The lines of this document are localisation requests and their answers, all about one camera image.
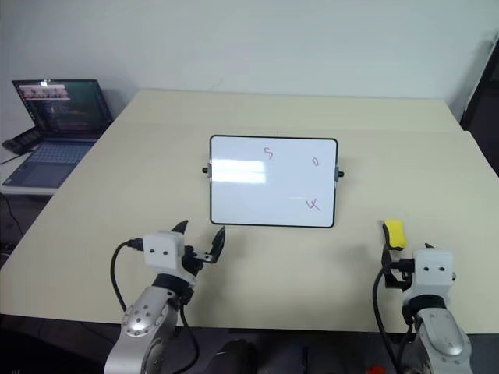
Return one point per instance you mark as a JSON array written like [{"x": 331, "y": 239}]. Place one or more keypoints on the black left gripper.
[{"x": 192, "y": 262}]

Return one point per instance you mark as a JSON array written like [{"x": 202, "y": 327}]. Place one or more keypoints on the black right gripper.
[{"x": 401, "y": 270}]

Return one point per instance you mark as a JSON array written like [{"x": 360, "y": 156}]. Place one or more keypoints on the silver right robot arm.
[{"x": 440, "y": 335}]

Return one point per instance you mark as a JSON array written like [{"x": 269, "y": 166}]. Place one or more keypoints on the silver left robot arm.
[{"x": 142, "y": 323}]

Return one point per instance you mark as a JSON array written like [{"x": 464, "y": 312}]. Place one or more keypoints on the yellow and black eraser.
[{"x": 395, "y": 233}]

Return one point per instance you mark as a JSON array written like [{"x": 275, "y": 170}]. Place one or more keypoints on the small black-framed whiteboard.
[{"x": 273, "y": 181}]

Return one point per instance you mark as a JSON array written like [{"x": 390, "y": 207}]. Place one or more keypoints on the small red object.
[{"x": 376, "y": 369}]

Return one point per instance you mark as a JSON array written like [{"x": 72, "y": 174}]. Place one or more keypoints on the open grey laptop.
[{"x": 58, "y": 128}]

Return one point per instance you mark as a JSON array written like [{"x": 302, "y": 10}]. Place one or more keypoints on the black handheld device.
[{"x": 21, "y": 141}]

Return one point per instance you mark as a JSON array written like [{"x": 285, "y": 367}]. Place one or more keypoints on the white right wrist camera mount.
[{"x": 430, "y": 274}]

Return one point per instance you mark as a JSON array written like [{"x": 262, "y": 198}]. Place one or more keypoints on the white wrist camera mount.
[
  {"x": 161, "y": 253},
  {"x": 430, "y": 274}
]

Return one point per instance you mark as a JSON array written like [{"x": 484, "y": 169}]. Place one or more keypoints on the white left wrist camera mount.
[{"x": 161, "y": 253}]

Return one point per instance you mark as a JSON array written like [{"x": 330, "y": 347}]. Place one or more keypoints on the dark panel by wall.
[{"x": 481, "y": 109}]

